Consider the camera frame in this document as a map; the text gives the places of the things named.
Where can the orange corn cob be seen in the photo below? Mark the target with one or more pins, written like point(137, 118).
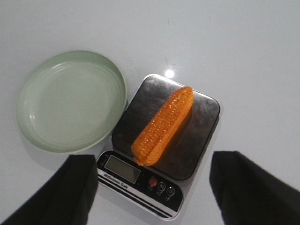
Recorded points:
point(151, 143)

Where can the green round plate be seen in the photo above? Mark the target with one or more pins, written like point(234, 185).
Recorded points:
point(71, 102)

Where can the digital kitchen scale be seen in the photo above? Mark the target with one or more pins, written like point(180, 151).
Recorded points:
point(161, 188)

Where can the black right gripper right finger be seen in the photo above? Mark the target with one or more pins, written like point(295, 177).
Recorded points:
point(246, 194)

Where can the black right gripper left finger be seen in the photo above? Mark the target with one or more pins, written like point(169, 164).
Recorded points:
point(65, 199)

